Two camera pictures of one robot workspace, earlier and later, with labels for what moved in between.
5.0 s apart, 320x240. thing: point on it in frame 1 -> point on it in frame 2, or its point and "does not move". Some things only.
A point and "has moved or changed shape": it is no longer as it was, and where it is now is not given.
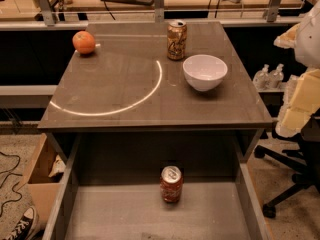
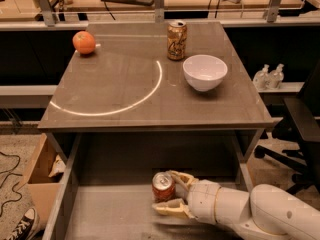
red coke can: (171, 184) has moved or changed shape
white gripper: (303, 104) -> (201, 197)
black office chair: (307, 159) does not move
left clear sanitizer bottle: (261, 80) does not move
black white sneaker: (25, 227) does not move
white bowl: (204, 72) does not move
